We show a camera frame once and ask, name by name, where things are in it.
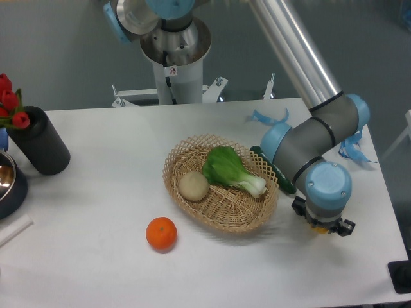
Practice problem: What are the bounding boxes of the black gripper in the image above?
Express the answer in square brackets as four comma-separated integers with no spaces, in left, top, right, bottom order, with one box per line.
[292,196,356,237]

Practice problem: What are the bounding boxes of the yellow bell pepper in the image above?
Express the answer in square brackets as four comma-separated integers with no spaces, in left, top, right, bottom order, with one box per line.
[311,226,329,234]

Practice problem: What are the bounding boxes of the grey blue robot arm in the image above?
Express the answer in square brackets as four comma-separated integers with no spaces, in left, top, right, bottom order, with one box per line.
[103,1,370,236]

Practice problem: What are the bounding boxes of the green cucumber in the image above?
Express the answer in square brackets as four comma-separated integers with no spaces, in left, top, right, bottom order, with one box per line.
[250,146,297,195]

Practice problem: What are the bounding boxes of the crumpled blue tape strip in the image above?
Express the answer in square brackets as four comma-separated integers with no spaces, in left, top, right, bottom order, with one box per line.
[338,128,378,164]

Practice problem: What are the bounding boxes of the black device at edge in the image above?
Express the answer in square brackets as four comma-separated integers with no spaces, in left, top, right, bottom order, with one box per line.
[387,260,410,294]

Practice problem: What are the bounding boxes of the green bok choy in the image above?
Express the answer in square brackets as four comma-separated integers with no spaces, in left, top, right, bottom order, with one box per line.
[202,146,267,198]

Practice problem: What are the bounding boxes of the woven wicker basket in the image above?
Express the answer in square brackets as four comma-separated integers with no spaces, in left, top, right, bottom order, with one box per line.
[163,134,280,234]

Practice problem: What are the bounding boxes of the beige potato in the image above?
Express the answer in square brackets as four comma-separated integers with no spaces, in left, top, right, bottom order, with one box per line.
[178,171,209,201]

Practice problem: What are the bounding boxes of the orange tangerine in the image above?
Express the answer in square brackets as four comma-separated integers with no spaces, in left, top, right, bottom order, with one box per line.
[145,217,178,250]

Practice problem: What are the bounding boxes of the black cylindrical vase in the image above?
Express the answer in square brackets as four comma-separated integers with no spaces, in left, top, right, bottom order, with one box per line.
[7,106,71,175]

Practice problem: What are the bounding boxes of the white paper strip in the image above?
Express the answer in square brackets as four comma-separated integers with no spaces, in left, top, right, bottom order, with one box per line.
[0,214,33,246]

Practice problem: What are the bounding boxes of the metal bowl dark rim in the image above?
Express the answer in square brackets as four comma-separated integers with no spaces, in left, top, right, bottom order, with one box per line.
[1,150,28,219]

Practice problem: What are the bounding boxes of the red tulip flowers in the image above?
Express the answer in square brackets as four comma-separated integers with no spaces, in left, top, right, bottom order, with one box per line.
[1,73,30,130]

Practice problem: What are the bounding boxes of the blue object left edge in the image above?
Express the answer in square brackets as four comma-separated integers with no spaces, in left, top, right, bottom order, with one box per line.
[0,128,9,151]

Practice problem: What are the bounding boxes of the white metal base frame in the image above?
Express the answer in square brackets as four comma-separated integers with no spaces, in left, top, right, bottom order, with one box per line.
[111,73,276,108]

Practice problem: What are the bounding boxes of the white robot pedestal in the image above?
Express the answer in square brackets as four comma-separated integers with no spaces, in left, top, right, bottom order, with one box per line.
[140,14,211,105]

